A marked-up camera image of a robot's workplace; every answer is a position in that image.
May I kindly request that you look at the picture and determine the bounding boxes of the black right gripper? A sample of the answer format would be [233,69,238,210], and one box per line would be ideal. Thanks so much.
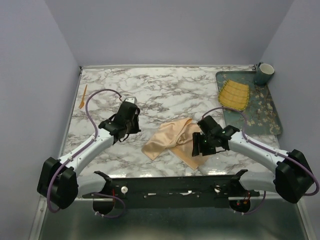
[191,131,217,156]

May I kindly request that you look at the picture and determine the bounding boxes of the peach cloth napkin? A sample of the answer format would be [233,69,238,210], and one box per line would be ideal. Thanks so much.
[141,117,209,170]

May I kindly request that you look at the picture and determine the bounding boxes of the orange plastic knife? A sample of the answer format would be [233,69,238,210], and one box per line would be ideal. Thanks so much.
[78,84,88,109]

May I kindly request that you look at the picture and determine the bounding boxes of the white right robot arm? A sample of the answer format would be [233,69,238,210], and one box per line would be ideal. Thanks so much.
[192,116,317,204]

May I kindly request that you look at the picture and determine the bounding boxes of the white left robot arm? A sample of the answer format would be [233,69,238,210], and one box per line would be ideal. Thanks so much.
[37,97,140,209]

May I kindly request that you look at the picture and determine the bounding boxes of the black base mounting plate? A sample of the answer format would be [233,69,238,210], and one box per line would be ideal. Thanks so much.
[90,170,260,209]

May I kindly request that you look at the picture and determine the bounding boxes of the yellow woven coaster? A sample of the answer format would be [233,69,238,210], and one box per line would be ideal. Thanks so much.
[218,79,250,111]

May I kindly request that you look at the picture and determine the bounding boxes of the floral teal tray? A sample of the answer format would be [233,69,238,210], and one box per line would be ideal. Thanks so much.
[215,71,283,135]

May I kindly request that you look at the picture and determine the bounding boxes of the teal mug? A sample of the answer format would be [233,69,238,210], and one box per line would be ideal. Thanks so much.
[253,62,275,86]

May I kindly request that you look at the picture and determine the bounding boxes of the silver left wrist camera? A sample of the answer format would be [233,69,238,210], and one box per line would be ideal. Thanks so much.
[124,96,138,105]

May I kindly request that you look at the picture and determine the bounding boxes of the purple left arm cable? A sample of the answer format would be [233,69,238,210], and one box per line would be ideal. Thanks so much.
[46,88,126,218]

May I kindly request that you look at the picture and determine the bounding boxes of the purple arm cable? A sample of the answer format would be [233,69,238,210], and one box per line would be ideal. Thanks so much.
[46,88,126,218]
[201,106,320,216]

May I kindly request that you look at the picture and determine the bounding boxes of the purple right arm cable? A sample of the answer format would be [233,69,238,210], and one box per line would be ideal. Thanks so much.
[201,106,320,216]

